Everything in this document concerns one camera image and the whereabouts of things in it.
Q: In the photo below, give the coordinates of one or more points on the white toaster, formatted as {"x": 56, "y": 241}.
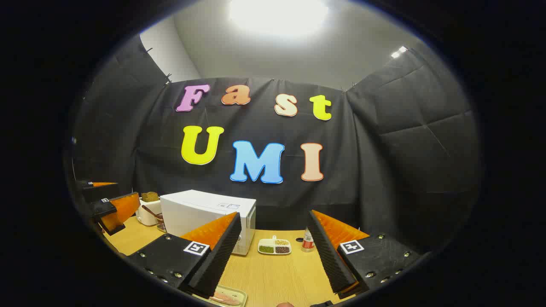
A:
{"x": 147, "y": 217}

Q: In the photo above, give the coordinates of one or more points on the white microwave oven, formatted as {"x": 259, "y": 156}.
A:
{"x": 192, "y": 209}

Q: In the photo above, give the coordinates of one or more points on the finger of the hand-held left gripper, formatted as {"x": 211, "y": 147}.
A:
{"x": 100, "y": 192}
{"x": 121, "y": 211}

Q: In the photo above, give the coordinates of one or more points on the large ceiling light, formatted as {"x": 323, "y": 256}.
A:
{"x": 277, "y": 15}

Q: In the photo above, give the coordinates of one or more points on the brown bread slice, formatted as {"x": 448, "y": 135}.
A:
{"x": 149, "y": 197}

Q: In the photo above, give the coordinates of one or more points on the wooden spoon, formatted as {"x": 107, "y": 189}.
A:
{"x": 150, "y": 210}

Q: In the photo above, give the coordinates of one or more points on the small ceiling light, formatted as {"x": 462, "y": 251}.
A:
{"x": 399, "y": 52}

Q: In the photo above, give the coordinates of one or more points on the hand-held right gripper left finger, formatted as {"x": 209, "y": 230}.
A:
{"x": 215, "y": 260}

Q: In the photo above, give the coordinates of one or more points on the pink food piece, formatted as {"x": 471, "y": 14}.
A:
{"x": 225, "y": 298}

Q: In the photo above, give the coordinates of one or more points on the white divided bean dish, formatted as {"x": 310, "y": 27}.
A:
{"x": 274, "y": 246}

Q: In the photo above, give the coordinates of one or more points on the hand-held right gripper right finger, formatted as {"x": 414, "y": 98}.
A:
{"x": 330, "y": 260}

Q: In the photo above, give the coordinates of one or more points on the red label water bottle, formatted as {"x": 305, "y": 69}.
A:
{"x": 307, "y": 243}

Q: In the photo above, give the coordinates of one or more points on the pale rectangular tray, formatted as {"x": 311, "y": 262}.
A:
{"x": 234, "y": 291}

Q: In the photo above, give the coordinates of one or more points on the black backdrop cloth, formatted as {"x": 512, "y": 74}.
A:
{"x": 384, "y": 149}

